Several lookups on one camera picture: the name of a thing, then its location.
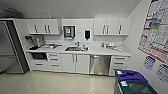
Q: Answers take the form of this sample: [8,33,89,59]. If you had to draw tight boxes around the steel dishwasher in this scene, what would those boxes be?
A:
[89,54,112,76]

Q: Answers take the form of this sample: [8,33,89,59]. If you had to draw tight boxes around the chrome faucet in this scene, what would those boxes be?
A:
[75,41,82,48]

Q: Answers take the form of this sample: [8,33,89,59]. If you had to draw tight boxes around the steel sink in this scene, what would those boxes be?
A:
[64,45,89,53]

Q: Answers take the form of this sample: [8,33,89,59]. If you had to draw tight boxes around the black soap dispenser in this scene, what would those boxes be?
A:
[84,29,92,41]

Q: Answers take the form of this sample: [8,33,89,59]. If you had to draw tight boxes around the blue dish soap bottle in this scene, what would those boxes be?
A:
[100,42,105,49]

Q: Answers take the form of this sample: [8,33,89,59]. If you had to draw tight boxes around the white two-door base cabinet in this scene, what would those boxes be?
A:
[60,53,91,75]

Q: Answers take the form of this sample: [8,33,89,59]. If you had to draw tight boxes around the steel paper towel dispenser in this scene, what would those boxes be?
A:
[62,25,77,40]

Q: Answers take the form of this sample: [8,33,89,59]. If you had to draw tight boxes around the stack of white plates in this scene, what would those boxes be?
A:
[105,42,118,51]

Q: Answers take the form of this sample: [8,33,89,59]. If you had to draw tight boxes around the dish rack with dishes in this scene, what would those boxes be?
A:
[41,42,63,51]

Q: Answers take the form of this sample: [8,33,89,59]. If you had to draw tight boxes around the white drawer unit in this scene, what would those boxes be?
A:
[46,52,63,72]
[109,55,131,77]

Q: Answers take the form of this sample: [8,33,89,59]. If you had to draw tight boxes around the white folded towel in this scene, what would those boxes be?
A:
[114,46,127,53]

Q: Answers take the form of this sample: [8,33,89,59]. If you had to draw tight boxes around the built-in black microwave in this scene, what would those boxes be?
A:
[30,51,49,61]

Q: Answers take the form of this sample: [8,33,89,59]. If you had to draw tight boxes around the blue spray bottle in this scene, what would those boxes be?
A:
[48,13,53,20]

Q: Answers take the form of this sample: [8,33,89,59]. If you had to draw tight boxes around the wide white drawer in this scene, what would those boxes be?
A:
[29,60,50,72]

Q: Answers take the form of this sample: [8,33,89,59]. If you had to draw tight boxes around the blue bin lid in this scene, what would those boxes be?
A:
[114,69,149,85]

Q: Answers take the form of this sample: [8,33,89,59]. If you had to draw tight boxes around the grey object above fridge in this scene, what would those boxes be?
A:
[0,8,25,20]

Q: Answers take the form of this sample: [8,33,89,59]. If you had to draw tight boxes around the white wall cabinet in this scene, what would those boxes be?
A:
[92,17,133,37]
[25,17,63,36]

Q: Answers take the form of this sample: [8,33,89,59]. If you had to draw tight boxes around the small blue wall poster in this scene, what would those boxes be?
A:
[143,55,157,71]

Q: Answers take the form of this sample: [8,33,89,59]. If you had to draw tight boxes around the large colourful wall poster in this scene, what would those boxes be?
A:
[137,0,168,56]

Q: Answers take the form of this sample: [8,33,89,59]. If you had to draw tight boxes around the green white wall poster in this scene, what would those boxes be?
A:
[155,63,168,85]

